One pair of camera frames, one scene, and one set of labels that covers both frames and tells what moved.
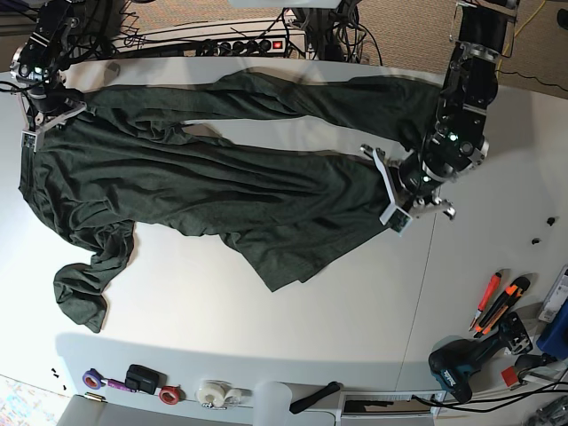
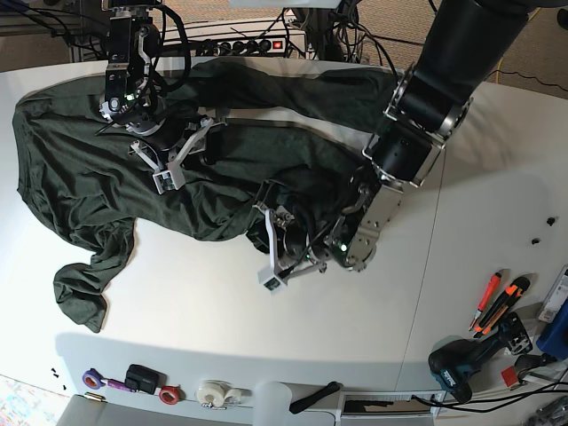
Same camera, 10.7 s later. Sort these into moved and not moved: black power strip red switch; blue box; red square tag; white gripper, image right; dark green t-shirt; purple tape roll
Moved: white gripper, image right; dark green t-shirt
Not moved: red square tag; black power strip red switch; purple tape roll; blue box
